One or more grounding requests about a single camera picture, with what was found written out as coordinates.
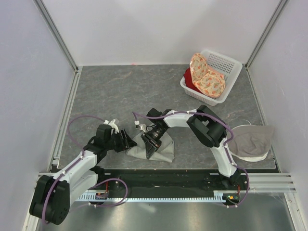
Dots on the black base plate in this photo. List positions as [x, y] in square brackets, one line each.
[210, 180]

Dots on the red cloth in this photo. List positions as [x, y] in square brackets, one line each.
[188, 80]

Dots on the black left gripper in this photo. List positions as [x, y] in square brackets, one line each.
[125, 143]

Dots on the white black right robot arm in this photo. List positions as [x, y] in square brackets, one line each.
[209, 129]

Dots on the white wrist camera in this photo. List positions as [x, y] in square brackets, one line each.
[114, 124]
[140, 126]

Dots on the white plastic basket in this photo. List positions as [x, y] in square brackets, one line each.
[229, 67]

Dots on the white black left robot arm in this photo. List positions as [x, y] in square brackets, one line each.
[55, 194]

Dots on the white cloth under pile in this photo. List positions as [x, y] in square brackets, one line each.
[252, 158]

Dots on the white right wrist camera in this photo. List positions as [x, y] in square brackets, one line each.
[140, 126]

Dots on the slotted cable duct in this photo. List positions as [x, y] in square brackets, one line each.
[92, 196]

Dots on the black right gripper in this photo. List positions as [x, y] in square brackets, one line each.
[151, 145]

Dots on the floral patterned cloth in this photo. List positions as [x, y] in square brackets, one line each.
[210, 82]

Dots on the taupe grey cloth pile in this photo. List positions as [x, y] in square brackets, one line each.
[255, 142]

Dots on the grey cloth napkin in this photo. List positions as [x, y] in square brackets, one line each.
[164, 153]

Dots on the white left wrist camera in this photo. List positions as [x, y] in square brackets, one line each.
[114, 124]

